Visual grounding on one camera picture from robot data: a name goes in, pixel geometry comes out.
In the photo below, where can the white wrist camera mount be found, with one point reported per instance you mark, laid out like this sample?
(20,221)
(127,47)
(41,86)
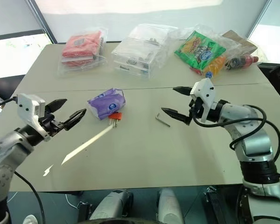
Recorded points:
(25,105)
(205,91)

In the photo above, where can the red packet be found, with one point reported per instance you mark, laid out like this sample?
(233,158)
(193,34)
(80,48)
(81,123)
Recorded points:
(81,44)

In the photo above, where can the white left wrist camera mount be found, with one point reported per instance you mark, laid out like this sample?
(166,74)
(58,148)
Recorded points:
(25,105)

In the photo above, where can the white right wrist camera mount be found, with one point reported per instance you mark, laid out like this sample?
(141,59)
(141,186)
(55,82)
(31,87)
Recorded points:
(205,91)

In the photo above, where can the clear plastic storage box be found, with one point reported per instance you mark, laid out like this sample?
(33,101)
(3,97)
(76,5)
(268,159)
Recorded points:
(81,63)

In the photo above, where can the clear plastic drawer organizer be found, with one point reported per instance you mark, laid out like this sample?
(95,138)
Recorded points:
(140,53)

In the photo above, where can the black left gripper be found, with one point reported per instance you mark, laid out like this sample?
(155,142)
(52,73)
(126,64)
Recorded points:
(49,123)

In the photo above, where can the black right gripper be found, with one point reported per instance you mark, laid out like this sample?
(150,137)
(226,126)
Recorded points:
(196,107)

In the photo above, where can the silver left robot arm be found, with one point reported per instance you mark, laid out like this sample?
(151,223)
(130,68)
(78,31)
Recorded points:
(4,149)

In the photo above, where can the orange snack bag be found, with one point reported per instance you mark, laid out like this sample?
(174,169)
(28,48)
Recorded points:
(215,66)

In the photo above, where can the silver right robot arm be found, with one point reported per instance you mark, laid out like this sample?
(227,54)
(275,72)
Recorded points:
(254,140)

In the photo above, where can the clear plastic bag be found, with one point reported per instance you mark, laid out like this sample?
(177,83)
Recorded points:
(233,44)

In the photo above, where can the green snack bag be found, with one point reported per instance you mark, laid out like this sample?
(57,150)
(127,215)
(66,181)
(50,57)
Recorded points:
(198,49)

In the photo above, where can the brown cardboard piece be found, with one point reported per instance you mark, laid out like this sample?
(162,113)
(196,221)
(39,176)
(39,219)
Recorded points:
(240,39)

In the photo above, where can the red drink bottle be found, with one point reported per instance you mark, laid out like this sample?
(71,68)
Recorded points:
(243,60)

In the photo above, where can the purple tissue pack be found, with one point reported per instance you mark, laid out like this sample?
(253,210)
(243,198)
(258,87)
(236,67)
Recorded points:
(105,105)

